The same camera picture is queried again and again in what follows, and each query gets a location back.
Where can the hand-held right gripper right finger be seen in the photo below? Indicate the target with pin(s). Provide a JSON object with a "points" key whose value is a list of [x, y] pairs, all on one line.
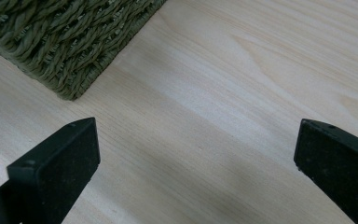
{"points": [[338, 168]]}

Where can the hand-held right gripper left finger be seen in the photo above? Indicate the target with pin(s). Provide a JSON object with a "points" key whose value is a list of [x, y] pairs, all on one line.
{"points": [[52, 174]]}

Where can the green woven basket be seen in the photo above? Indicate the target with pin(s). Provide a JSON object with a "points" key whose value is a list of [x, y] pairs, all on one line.
{"points": [[62, 40]]}

